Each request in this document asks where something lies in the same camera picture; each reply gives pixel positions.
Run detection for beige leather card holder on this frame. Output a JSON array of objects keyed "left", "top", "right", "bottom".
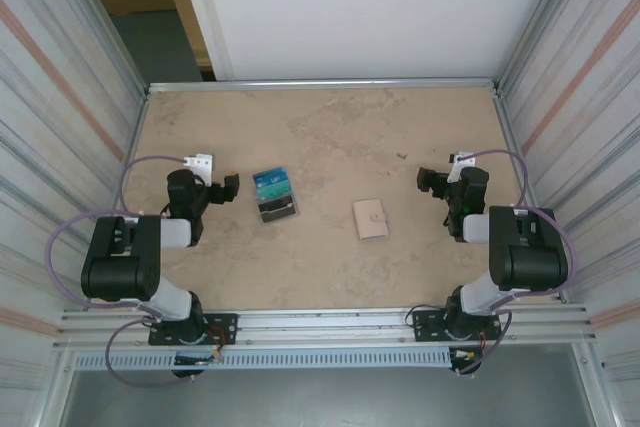
[{"left": 352, "top": 199, "right": 390, "bottom": 241}]

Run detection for blue credit card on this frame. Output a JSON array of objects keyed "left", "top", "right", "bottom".
[{"left": 252, "top": 167, "right": 290, "bottom": 188}]

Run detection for teal credit card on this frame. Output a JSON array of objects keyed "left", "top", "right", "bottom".
[{"left": 255, "top": 180, "right": 294, "bottom": 201}]

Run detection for black credit card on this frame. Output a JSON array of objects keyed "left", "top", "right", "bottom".
[{"left": 258, "top": 196, "right": 300, "bottom": 224}]

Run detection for small controller board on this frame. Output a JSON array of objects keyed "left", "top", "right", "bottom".
[
  {"left": 173, "top": 349, "right": 224, "bottom": 366},
  {"left": 449, "top": 346, "right": 484, "bottom": 364}
]

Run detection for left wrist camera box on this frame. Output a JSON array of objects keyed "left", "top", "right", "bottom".
[{"left": 181, "top": 152, "right": 214, "bottom": 183}]

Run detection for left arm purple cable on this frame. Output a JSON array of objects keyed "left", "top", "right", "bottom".
[{"left": 45, "top": 155, "right": 194, "bottom": 388}]

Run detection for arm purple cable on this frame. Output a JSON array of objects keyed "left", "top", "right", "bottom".
[
  {"left": 45, "top": 155, "right": 194, "bottom": 388},
  {"left": 452, "top": 148, "right": 581, "bottom": 378}
]

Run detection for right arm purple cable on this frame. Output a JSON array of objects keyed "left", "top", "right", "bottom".
[{"left": 452, "top": 148, "right": 581, "bottom": 378}]

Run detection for aluminium side rail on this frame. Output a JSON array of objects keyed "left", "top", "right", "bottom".
[{"left": 492, "top": 86, "right": 569, "bottom": 306}]

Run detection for thin aluminium table rail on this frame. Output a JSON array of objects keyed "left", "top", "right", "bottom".
[{"left": 146, "top": 77, "right": 501, "bottom": 95}]

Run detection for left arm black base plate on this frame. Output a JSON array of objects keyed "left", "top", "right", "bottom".
[{"left": 148, "top": 313, "right": 239, "bottom": 347}]

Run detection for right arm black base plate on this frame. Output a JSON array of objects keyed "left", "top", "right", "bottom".
[{"left": 410, "top": 307, "right": 503, "bottom": 344}]

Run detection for wide aluminium extrusion rail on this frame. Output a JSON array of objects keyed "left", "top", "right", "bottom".
[{"left": 52, "top": 304, "right": 599, "bottom": 353}]

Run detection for white door frame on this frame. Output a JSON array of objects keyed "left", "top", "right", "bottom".
[{"left": 172, "top": 0, "right": 236, "bottom": 82}]

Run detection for aluminium corner post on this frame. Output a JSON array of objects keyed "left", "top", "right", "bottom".
[
  {"left": 69, "top": 0, "right": 151, "bottom": 93},
  {"left": 492, "top": 0, "right": 574, "bottom": 91}
]

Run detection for grey slotted cable duct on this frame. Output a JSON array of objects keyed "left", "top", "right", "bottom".
[{"left": 72, "top": 349, "right": 454, "bottom": 372}]

